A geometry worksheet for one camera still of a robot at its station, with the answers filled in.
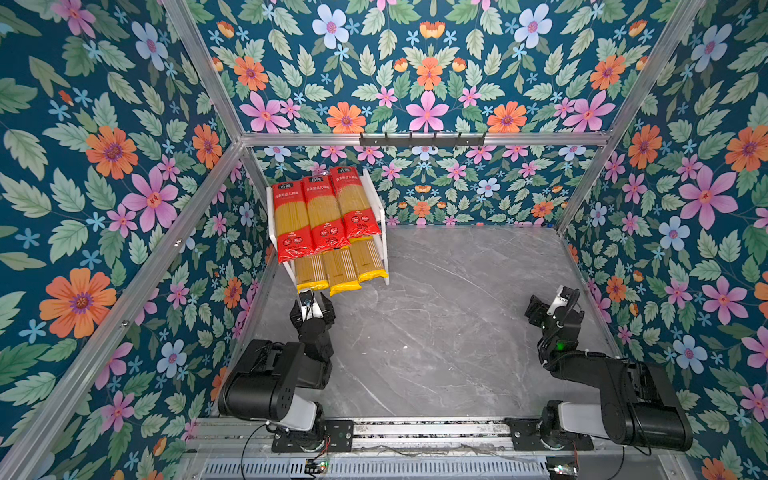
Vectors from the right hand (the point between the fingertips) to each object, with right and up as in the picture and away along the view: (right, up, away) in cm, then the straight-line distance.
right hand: (545, 299), depth 90 cm
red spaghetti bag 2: (-63, +22, -17) cm, 69 cm away
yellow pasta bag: (-70, +8, -6) cm, 71 cm away
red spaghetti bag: (-70, +18, -20) cm, 74 cm away
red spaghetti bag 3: (-55, +25, -15) cm, 62 cm away
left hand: (-71, +3, -5) cm, 71 cm away
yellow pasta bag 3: (-54, +12, -4) cm, 56 cm away
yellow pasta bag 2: (-61, +9, -5) cm, 62 cm away
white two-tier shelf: (-50, +27, -12) cm, 58 cm away
